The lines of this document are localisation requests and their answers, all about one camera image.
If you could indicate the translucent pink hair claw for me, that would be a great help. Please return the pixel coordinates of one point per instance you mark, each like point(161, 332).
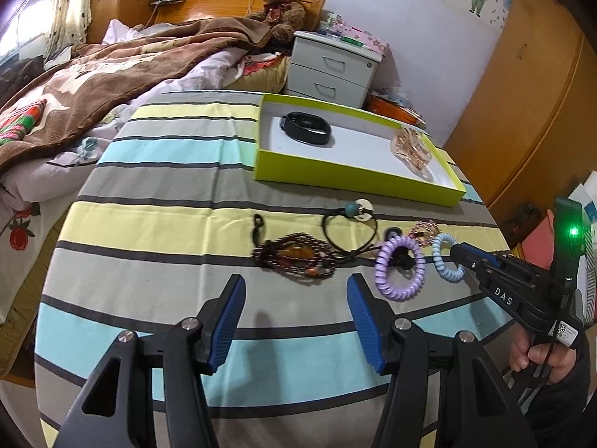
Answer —
point(407, 145)

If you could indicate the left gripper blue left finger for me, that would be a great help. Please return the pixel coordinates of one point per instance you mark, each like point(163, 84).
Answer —
point(218, 319)

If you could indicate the green light tracker mount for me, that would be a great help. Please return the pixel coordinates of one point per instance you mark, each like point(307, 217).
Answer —
point(569, 243)

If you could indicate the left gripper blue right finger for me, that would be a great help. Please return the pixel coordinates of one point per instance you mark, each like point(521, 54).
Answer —
point(373, 319)

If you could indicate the pink floral box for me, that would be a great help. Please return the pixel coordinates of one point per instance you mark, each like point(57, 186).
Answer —
point(334, 25)

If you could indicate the lime green tray box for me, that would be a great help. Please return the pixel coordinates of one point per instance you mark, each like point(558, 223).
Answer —
point(358, 157)

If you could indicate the black fitness band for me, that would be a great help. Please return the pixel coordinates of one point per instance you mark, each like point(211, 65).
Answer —
point(306, 128)

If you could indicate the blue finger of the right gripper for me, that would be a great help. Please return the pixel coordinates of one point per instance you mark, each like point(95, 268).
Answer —
point(470, 257)

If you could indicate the brown teddy bear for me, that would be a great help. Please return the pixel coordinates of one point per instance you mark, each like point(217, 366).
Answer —
point(284, 17)

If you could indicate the wooden headboard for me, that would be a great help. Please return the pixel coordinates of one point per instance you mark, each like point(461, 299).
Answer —
point(187, 10)

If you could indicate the striped table cloth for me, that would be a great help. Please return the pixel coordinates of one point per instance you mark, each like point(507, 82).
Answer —
point(164, 219)

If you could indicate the orange storage box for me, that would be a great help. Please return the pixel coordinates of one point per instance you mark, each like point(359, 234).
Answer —
point(393, 102)

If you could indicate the wooden wardrobe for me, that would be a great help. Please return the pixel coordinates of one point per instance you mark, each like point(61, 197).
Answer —
point(528, 134)

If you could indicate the yellow pillow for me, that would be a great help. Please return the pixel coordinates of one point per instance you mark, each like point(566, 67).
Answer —
point(271, 79)

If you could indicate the dotted curtain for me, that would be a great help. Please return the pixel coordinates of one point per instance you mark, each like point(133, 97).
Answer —
point(71, 19)

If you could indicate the person's right hand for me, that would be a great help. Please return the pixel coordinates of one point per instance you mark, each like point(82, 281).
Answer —
point(560, 359)

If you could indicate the grey drawer nightstand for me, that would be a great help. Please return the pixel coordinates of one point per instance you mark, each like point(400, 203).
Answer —
point(326, 69)

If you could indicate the pink rhinestone hair clip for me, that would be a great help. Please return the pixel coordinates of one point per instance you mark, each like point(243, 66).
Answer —
point(424, 233)

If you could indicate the brown fleece blanket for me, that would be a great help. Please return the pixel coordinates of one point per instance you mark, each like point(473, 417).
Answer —
point(80, 92)

